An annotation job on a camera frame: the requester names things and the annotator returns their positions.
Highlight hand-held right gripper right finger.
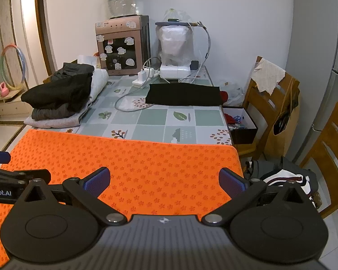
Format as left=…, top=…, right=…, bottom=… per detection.
left=201, top=167, right=313, bottom=227

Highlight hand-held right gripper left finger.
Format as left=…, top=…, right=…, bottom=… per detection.
left=15, top=166, right=128, bottom=227

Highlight black garment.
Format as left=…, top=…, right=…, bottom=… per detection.
left=145, top=83, right=222, bottom=106

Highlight black folded clothes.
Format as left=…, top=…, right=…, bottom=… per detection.
left=21, top=63, right=95, bottom=112

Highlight black cardboard box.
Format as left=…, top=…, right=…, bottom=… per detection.
left=222, top=106, right=258, bottom=145

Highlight orange patterned mat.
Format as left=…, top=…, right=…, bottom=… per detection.
left=0, top=129, right=244, bottom=268

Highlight cream low cabinet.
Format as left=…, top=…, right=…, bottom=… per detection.
left=0, top=87, right=34, bottom=118

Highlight grey striped jacket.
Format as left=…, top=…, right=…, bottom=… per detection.
left=244, top=156, right=319, bottom=209

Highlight light grey folded garment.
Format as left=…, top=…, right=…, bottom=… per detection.
left=24, top=105, right=92, bottom=129

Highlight dark grey folded garment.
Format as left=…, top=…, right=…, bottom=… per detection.
left=31, top=103, right=85, bottom=120

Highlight wooden chair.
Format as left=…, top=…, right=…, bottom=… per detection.
left=299, top=103, right=338, bottom=219
left=237, top=56, right=300, bottom=161

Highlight white plastic bag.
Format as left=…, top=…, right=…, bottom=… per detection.
left=219, top=80, right=246, bottom=108

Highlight pastel hula hoop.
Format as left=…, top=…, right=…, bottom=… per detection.
left=0, top=44, right=27, bottom=91

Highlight white quilted garment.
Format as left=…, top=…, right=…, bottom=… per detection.
left=86, top=69, right=110, bottom=104

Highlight white power strip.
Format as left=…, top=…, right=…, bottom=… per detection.
left=132, top=72, right=160, bottom=86

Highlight tray of white cups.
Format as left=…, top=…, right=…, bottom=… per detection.
left=95, top=15, right=151, bottom=76

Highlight grey cable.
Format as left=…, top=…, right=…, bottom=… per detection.
left=114, top=83, right=156, bottom=111

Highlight wooden door frame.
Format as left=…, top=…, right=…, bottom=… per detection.
left=34, top=0, right=55, bottom=77

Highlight white cable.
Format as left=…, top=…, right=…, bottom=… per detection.
left=141, top=57, right=162, bottom=75

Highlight braided metal hose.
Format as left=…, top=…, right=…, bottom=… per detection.
left=189, top=21, right=212, bottom=64

